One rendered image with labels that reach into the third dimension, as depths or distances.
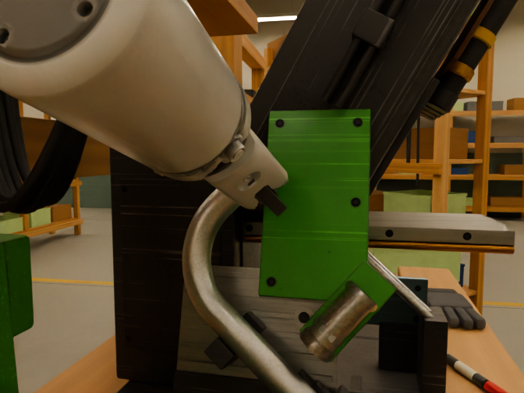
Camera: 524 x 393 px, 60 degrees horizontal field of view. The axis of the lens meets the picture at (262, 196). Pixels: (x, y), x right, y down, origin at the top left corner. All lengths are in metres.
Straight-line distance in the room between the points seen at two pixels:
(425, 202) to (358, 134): 2.75
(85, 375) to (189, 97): 0.64
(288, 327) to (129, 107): 0.37
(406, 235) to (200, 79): 0.44
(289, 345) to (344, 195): 0.17
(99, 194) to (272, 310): 10.51
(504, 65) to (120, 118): 9.98
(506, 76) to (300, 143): 9.64
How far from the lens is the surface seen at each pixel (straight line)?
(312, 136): 0.51
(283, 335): 0.51
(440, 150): 3.13
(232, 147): 0.29
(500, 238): 0.63
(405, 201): 3.36
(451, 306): 1.00
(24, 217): 6.47
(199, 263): 0.47
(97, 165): 0.85
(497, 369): 0.81
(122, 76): 0.18
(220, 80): 0.25
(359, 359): 0.78
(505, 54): 10.17
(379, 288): 0.49
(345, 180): 0.50
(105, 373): 0.81
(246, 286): 0.53
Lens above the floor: 1.22
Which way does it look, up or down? 5 degrees down
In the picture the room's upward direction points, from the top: straight up
